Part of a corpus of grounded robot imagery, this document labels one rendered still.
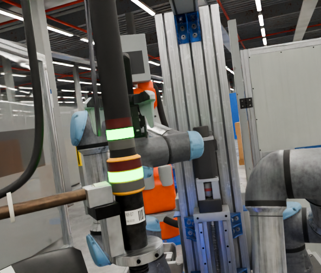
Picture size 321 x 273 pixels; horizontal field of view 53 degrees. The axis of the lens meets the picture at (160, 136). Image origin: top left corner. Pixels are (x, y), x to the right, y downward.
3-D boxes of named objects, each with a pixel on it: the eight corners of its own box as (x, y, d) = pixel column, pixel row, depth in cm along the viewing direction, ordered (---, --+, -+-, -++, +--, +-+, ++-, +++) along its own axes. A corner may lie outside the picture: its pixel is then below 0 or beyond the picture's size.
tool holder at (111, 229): (104, 279, 36) (91, 192, 35) (87, 258, 42) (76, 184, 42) (174, 254, 40) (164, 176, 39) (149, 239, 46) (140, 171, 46)
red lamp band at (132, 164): (114, 173, 38) (113, 162, 38) (103, 170, 42) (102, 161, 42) (147, 166, 40) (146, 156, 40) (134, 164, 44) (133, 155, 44)
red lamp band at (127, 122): (110, 129, 38) (109, 118, 38) (102, 130, 41) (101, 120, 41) (136, 125, 40) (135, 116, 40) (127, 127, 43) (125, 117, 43)
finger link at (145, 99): (172, 125, 49) (148, 128, 58) (166, 87, 49) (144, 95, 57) (153, 128, 48) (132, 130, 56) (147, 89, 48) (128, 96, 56)
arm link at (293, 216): (270, 234, 121) (267, 199, 120) (310, 236, 115) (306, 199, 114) (266, 248, 110) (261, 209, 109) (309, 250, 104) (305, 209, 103)
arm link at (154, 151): (172, 174, 78) (166, 129, 78) (129, 183, 74) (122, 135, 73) (158, 170, 86) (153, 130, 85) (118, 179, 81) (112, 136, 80)
